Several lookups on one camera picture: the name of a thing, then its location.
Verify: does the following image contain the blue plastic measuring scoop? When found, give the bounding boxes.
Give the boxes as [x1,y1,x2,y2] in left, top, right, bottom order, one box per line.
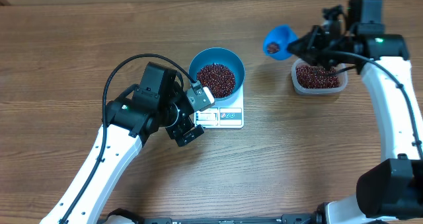
[262,24,297,61]

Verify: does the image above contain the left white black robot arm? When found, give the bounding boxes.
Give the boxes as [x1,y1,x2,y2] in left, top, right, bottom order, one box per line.
[42,62,215,223]

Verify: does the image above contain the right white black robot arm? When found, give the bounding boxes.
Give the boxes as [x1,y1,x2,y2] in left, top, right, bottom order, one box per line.
[287,0,422,223]

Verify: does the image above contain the white digital kitchen scale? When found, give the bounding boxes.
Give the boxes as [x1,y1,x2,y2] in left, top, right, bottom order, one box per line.
[194,86,245,129]

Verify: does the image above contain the teal metal bowl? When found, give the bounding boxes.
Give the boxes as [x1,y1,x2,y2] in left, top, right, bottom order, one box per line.
[189,48,245,101]

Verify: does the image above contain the clear plastic container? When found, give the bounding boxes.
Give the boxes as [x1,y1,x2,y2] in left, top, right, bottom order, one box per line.
[291,59,348,95]

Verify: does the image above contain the red adzuki beans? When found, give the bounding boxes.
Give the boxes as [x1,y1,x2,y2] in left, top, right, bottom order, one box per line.
[190,48,341,98]

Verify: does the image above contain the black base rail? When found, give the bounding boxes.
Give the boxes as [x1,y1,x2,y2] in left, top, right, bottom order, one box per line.
[98,207,318,224]

